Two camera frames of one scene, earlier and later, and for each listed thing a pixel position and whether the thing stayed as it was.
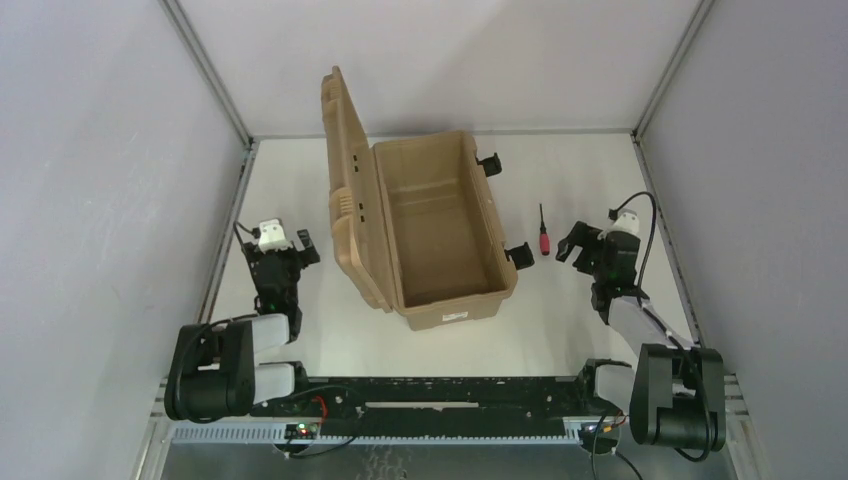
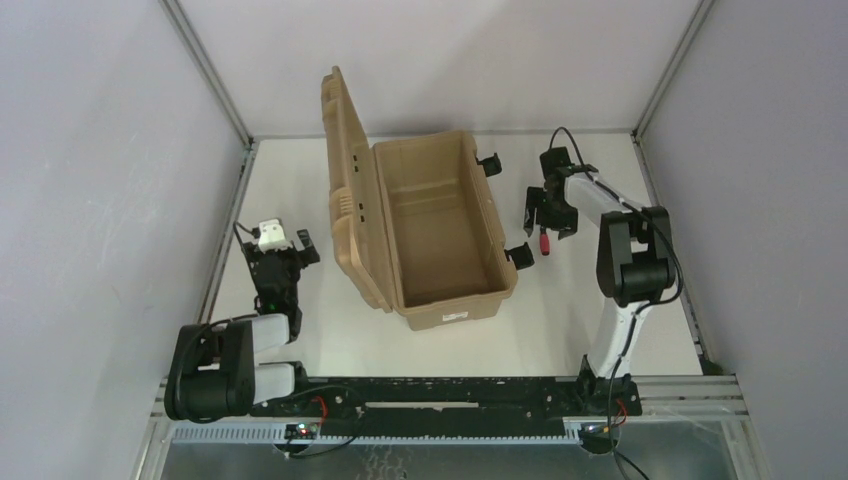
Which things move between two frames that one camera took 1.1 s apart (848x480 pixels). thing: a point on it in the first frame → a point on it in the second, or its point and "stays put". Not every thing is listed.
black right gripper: (592, 245) → (553, 205)
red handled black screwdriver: (544, 236) stays put
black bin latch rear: (492, 165) stays put
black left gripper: (279, 256) stays put
